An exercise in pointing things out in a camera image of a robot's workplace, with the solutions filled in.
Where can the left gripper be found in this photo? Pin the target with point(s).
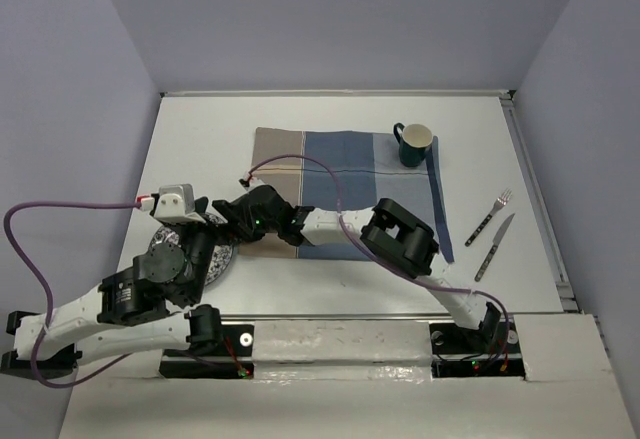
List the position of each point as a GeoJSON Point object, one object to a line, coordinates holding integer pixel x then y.
{"type": "Point", "coordinates": [203, 206]}

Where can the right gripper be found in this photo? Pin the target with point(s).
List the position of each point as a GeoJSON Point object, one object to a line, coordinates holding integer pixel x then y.
{"type": "Point", "coordinates": [258, 236]}

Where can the blue floral ceramic plate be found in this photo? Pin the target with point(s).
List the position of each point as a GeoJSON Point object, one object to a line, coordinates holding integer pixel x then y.
{"type": "Point", "coordinates": [220, 259]}

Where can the blue beige checked placemat cloth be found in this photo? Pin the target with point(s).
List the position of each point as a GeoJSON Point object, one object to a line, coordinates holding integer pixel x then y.
{"type": "Point", "coordinates": [367, 166]}

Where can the dark green mug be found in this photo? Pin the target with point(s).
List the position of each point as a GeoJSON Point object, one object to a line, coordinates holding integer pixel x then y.
{"type": "Point", "coordinates": [414, 142]}

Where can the knife with dark handle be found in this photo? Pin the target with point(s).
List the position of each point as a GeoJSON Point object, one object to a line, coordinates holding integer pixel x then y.
{"type": "Point", "coordinates": [498, 237]}

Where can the fork with dark handle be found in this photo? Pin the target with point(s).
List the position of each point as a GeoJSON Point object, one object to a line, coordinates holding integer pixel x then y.
{"type": "Point", "coordinates": [500, 202]}

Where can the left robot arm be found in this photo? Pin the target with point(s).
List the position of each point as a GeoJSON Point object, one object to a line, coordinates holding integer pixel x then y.
{"type": "Point", "coordinates": [153, 304]}

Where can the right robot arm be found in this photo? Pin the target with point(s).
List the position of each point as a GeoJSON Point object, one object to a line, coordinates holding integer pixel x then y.
{"type": "Point", "coordinates": [386, 233]}

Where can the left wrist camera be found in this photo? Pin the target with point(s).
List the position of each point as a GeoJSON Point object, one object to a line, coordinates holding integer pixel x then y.
{"type": "Point", "coordinates": [172, 204]}

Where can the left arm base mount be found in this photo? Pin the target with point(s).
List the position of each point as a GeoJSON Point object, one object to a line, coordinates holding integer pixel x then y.
{"type": "Point", "coordinates": [231, 359]}

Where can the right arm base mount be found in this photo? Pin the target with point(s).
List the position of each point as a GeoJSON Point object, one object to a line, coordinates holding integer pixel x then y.
{"type": "Point", "coordinates": [453, 356]}

